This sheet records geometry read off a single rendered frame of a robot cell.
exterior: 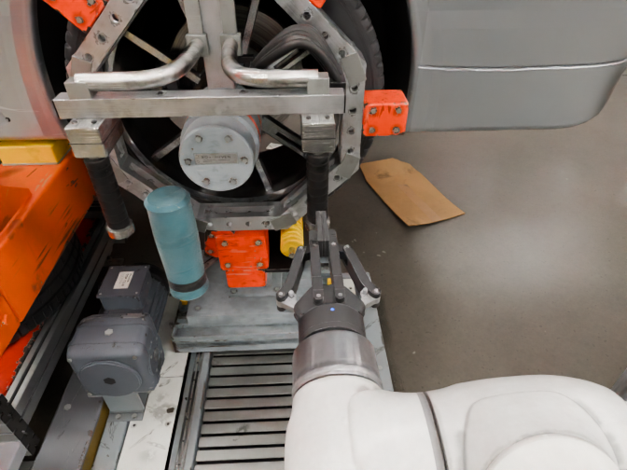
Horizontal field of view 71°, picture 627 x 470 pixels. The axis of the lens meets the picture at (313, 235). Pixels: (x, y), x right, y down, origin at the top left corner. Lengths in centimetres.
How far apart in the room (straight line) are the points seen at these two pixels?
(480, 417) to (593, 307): 157
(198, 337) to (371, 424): 104
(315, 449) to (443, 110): 88
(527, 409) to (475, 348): 123
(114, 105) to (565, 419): 66
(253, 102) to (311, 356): 39
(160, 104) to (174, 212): 25
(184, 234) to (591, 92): 97
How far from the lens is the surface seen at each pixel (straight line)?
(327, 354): 44
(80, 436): 136
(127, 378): 115
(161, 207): 89
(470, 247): 199
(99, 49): 92
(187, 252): 95
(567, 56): 118
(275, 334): 136
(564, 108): 124
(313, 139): 67
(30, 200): 115
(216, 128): 76
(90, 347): 114
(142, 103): 71
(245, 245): 107
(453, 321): 167
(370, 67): 96
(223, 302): 138
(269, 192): 110
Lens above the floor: 123
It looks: 39 degrees down
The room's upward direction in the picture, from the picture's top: straight up
